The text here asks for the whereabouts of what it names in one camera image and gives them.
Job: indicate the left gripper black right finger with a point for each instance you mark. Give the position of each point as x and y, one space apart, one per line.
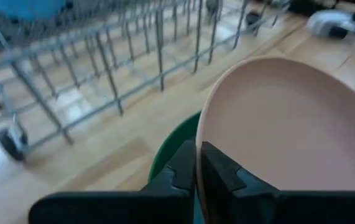
258 208

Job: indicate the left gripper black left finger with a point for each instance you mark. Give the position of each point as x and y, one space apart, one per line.
152 205

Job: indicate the green plate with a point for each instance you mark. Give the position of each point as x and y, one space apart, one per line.
174 143

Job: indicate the pink plate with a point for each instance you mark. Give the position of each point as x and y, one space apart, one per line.
289 124

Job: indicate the blue plate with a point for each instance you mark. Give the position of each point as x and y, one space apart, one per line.
25 7

